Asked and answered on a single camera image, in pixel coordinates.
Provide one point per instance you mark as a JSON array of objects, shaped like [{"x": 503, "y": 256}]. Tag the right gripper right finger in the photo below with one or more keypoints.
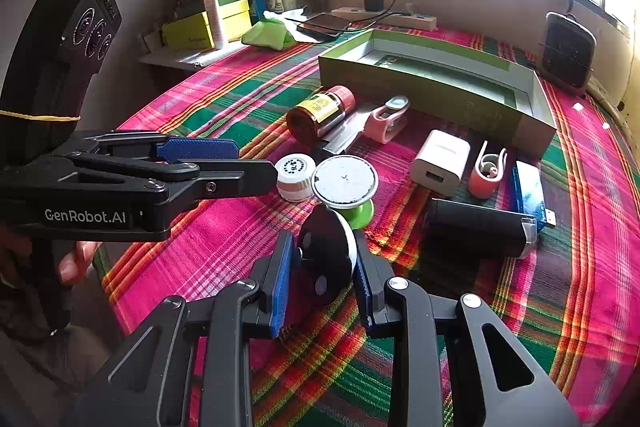
[{"x": 494, "y": 380}]

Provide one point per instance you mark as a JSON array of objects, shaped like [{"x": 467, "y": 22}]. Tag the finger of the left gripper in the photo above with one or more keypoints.
[
  {"x": 126, "y": 145},
  {"x": 99, "y": 182}
]

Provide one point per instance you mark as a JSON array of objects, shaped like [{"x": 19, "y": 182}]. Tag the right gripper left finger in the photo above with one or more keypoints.
[{"x": 148, "y": 380}]

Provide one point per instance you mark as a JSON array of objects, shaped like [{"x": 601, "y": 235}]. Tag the small white round jar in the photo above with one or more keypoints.
[{"x": 294, "y": 177}]

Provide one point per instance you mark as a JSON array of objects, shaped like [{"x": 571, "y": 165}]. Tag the black cylindrical case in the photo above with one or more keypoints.
[{"x": 469, "y": 231}]

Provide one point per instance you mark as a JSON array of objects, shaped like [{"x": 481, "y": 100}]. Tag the amber medicine bottle red cap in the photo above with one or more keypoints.
[{"x": 313, "y": 118}]

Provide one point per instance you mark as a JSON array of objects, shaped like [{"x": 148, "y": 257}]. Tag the black round disc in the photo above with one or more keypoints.
[{"x": 329, "y": 251}]

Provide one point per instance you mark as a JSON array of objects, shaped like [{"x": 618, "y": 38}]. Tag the white green spool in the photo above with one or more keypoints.
[{"x": 346, "y": 184}]

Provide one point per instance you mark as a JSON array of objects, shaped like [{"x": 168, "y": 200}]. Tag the blue usb stick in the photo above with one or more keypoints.
[{"x": 527, "y": 194}]

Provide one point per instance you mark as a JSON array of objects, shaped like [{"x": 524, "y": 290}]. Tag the person's left hand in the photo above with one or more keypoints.
[{"x": 16, "y": 247}]

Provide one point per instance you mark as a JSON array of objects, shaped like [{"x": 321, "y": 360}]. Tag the green tissue pack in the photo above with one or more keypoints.
[{"x": 269, "y": 33}]

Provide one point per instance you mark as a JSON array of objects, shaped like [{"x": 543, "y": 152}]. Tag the white tube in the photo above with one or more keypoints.
[{"x": 216, "y": 24}]

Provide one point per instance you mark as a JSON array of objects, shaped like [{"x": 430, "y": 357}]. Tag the plaid tablecloth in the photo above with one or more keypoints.
[{"x": 574, "y": 302}]

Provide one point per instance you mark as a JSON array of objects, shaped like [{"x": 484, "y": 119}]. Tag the yellow green boxes stack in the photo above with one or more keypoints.
[{"x": 207, "y": 24}]

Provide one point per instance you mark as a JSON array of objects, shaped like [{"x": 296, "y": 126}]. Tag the grey flat metal bar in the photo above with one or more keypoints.
[{"x": 338, "y": 140}]

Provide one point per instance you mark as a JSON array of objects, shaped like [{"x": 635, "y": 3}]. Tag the black smartphone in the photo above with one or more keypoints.
[{"x": 324, "y": 27}]

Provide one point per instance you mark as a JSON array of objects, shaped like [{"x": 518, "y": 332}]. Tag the white usb charger block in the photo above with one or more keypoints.
[{"x": 439, "y": 165}]

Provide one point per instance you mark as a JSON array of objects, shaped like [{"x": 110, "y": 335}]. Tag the white power strip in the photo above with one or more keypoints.
[{"x": 410, "y": 21}]

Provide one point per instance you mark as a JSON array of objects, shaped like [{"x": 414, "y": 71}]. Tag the green shallow cardboard box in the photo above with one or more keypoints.
[{"x": 483, "y": 92}]

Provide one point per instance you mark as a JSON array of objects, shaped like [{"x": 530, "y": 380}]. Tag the small desktop fan heater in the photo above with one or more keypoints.
[{"x": 566, "y": 53}]

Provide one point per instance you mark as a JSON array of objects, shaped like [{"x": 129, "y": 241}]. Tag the pink cable clip right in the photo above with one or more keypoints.
[{"x": 487, "y": 172}]

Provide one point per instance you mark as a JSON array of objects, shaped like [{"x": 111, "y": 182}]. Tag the pink cable clip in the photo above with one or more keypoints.
[
  {"x": 487, "y": 172},
  {"x": 385, "y": 122}
]

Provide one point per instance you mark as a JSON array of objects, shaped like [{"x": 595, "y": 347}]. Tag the pink cable clip left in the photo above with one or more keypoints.
[{"x": 385, "y": 122}]

